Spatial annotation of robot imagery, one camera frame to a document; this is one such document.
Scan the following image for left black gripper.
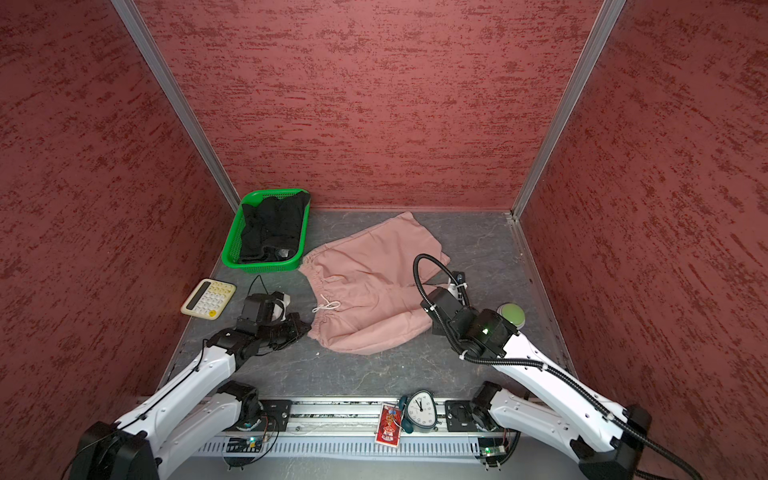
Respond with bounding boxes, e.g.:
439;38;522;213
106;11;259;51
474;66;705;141
258;312;312;349

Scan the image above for pink shorts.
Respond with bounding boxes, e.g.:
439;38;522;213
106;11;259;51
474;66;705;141
299;212;450;355

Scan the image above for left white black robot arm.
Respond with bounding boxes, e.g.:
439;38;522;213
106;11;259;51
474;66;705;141
62;313;310;479

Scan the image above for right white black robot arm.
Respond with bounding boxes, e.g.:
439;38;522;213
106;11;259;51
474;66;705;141
421;287;651;479

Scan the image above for black shorts in basket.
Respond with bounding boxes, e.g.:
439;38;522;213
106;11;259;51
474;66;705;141
239;192;310;264

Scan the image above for beige yellow calculator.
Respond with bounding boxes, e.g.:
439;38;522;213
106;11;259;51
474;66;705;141
180;279;237;321

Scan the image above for green plastic basket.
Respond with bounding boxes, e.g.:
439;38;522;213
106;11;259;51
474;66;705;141
221;188;311;274

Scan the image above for white teal alarm clock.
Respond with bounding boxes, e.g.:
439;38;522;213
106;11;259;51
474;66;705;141
398;390;438;434

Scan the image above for left small circuit board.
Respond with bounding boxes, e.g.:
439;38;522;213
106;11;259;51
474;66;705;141
225;437;263;456

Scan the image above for small circuit board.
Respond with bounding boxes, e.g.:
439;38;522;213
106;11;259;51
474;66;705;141
225;437;263;456
477;437;508;463

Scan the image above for red card packet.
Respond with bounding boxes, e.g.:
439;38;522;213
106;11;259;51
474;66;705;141
375;403;402;448

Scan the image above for right small circuit board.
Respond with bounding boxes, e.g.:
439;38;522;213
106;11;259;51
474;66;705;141
477;437;508;463

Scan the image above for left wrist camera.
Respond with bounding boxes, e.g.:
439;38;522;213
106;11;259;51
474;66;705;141
237;291;291;328

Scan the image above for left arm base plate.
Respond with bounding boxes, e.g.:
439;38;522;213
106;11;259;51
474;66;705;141
224;399;293;433

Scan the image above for aluminium front rail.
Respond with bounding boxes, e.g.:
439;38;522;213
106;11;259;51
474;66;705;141
190;398;530;468

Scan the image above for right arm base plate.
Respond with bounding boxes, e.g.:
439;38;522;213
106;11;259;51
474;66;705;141
444;400;518;437

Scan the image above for black corrugated cable hose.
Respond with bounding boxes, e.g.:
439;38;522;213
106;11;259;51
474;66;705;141
412;253;704;480

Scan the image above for left aluminium corner post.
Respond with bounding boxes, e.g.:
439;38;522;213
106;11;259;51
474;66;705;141
111;0;241;211

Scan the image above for aluminium corner post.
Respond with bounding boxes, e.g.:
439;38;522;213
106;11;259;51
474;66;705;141
511;0;626;221
111;0;241;211

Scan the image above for right aluminium corner post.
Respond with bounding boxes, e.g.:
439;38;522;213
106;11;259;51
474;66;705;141
511;0;626;221

